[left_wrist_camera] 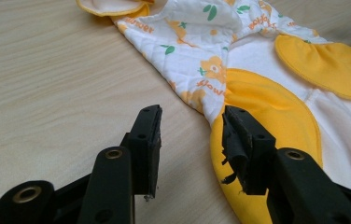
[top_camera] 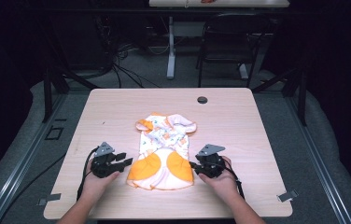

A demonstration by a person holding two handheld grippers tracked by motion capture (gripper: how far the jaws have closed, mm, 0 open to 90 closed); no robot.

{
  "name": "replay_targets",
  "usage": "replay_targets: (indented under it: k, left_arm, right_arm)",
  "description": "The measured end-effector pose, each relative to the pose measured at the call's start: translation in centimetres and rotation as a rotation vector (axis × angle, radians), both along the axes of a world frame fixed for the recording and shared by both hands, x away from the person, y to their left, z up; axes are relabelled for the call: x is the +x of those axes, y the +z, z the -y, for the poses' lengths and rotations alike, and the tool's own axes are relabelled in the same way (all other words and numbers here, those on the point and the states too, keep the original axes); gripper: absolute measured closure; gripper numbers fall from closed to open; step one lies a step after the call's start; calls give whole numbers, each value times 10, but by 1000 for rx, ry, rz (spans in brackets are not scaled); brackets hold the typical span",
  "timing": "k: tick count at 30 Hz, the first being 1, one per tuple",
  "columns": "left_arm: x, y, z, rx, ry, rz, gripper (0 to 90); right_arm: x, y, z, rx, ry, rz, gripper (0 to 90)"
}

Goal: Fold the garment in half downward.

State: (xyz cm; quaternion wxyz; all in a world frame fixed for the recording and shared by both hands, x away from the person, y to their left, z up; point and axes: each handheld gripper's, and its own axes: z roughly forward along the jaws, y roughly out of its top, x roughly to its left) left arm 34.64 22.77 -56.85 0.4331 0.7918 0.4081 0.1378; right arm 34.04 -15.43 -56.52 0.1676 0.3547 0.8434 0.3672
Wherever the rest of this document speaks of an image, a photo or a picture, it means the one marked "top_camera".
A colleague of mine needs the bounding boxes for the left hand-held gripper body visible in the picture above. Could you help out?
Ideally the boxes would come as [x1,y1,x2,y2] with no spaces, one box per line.
[90,141,119,179]

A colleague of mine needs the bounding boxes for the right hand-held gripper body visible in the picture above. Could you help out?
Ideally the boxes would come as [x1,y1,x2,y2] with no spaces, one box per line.
[195,143,227,179]

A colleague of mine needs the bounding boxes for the orange and white baby romper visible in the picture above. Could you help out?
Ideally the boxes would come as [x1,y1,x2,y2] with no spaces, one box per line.
[126,112,198,191]

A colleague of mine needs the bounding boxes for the person's left hand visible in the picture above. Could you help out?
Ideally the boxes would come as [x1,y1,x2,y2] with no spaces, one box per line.
[79,158,121,203]

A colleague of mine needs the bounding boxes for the person's right hand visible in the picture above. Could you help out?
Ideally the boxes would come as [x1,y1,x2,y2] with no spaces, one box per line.
[197,156,241,202]

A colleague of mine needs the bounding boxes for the grey tape strip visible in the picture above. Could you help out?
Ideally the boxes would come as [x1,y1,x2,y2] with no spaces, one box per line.
[36,192,63,207]
[276,189,299,203]

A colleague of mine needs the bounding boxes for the black metal stand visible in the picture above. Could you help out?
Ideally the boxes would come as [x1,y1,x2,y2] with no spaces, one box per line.
[251,62,308,127]
[38,18,101,123]

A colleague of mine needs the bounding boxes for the black folding chair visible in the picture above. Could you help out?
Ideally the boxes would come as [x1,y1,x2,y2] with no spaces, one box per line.
[195,12,272,89]

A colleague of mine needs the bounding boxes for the white desk leg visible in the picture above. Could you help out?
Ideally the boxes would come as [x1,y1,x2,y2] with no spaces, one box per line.
[166,16,177,80]

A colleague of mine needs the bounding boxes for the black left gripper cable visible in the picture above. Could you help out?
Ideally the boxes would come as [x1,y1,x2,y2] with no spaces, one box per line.
[76,147,99,202]

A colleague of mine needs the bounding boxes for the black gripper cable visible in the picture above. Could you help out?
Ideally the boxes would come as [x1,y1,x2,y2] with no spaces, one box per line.
[221,156,246,201]
[76,147,99,202]

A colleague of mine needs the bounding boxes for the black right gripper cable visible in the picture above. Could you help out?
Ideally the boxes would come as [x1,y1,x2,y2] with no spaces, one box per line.
[221,156,246,201]

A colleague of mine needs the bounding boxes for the bundle of black floor cables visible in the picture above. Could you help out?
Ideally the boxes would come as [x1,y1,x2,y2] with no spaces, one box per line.
[95,15,162,90]

